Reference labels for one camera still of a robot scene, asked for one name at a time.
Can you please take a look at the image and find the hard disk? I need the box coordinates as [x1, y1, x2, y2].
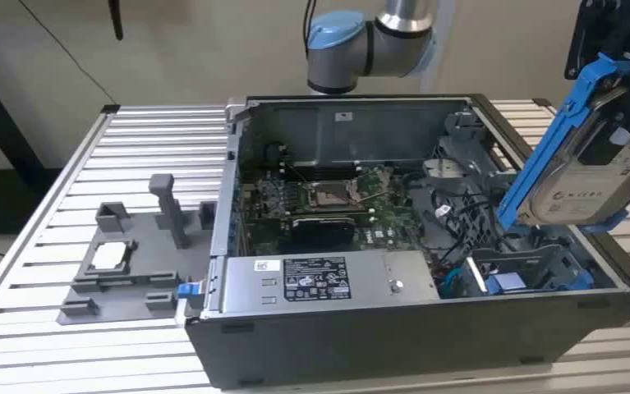
[496, 52, 630, 236]

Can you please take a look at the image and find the disk with blue pad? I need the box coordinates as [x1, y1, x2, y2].
[485, 266, 596, 295]

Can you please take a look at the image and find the metal socket cover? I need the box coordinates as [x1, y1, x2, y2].
[350, 167, 396, 202]

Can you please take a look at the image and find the green motherboard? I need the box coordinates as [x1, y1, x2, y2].
[237, 163, 437, 258]

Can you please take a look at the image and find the CPU socket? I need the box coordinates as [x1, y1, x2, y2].
[304, 180, 369, 213]

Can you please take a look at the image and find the black graphics card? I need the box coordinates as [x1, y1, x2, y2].
[292, 216, 358, 252]

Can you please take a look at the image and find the silver power supply unit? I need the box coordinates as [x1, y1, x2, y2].
[221, 250, 441, 317]

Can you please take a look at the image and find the black open PC case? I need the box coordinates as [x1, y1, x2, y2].
[175, 93, 630, 391]

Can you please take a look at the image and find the grey parts rack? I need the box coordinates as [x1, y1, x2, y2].
[58, 173, 221, 328]

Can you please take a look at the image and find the silver CPU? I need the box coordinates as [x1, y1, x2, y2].
[89, 242, 129, 272]

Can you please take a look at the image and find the black desk stand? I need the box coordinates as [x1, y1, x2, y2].
[0, 44, 59, 237]

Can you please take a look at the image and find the silver metal drive bracket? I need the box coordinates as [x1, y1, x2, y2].
[422, 158, 481, 186]

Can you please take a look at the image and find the wire with white connector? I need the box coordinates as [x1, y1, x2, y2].
[426, 186, 454, 221]

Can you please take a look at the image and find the black disk wire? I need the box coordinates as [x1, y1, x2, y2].
[438, 192, 519, 263]

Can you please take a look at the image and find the blue disk wire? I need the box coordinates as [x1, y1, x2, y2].
[438, 265, 462, 297]

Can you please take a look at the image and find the black hanging strap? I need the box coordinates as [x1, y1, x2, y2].
[107, 0, 126, 41]

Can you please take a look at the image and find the thin black wall cable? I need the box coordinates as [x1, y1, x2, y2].
[18, 0, 119, 108]

